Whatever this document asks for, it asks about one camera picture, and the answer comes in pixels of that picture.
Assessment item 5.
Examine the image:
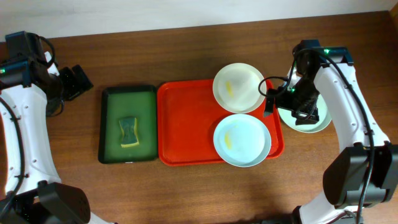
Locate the mint green plate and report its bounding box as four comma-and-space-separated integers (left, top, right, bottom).
277, 95, 331, 133

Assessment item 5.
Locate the light blue plate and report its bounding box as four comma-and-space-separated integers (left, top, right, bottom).
213, 114, 272, 167

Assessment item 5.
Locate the yellow green scrub sponge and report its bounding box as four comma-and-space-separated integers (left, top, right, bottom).
119, 116, 139, 147

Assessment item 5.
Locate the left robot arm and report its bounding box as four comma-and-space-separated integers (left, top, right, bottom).
1, 31, 101, 224

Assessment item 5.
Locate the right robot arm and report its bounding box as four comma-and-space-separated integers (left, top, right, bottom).
264, 40, 397, 224

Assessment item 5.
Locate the red plastic tray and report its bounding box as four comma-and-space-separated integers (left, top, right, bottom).
156, 78, 285, 167

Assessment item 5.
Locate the dark green tray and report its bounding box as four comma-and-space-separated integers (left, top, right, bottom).
98, 85, 158, 164

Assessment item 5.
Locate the cream white plate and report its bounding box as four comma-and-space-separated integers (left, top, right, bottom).
212, 63, 266, 113

